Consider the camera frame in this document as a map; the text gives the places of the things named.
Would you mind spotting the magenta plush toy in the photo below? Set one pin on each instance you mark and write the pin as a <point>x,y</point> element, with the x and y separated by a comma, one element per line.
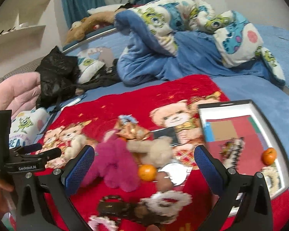
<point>114,163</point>

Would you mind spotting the white wall shelf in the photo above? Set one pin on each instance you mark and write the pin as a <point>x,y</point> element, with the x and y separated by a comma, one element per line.
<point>25,30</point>

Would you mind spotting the orange tangerine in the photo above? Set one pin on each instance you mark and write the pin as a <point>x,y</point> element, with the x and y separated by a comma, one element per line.
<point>147,172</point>
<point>268,156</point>

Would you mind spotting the black strap bag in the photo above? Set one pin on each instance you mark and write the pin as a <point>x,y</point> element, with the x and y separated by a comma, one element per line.
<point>104,78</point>

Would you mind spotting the black puffer jacket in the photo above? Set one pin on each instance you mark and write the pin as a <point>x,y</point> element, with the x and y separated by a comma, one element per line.
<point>58,76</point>

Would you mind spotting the pink crochet scrunchie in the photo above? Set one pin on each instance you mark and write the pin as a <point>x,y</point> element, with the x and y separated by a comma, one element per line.
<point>96,221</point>

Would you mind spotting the beige plush keychain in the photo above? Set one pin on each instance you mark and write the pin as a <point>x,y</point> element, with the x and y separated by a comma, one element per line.
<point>157,152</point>

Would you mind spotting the brown plush dog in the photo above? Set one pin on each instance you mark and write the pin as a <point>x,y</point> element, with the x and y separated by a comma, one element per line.
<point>87,25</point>

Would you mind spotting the cream crochet scrunchie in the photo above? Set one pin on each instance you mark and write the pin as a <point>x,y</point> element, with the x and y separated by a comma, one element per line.
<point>168,203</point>

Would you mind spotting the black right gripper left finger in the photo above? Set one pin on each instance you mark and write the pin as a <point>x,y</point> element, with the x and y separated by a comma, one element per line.
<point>32,210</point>

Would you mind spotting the black tray box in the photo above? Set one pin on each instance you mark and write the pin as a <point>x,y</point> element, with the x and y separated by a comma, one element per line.
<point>226,120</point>

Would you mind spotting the pink quilted jacket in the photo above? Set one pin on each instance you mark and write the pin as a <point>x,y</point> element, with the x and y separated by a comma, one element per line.
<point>19,92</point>

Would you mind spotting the blue monster print quilt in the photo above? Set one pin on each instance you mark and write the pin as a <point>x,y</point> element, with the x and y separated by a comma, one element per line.
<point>171,39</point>

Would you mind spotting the brown egg toy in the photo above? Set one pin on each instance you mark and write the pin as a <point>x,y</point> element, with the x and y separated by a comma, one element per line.
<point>163,182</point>

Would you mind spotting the white fuzzy hair clip band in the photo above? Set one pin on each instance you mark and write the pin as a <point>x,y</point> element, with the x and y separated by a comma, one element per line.
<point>231,151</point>

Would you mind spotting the blue bed sheet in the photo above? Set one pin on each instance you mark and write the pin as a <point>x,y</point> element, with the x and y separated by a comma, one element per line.
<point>272,101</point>

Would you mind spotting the dark brown fuzzy scrunchie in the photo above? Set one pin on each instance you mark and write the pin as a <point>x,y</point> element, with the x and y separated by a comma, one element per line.
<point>115,206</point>

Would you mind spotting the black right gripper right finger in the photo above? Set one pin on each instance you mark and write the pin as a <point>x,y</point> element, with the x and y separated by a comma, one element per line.
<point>255,212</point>

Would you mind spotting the red teddy bear blanket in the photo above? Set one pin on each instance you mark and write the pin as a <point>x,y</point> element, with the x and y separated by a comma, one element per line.
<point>103,113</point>

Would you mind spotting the monster print pillow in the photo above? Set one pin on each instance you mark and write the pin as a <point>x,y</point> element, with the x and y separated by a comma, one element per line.
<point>89,64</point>
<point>26,124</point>

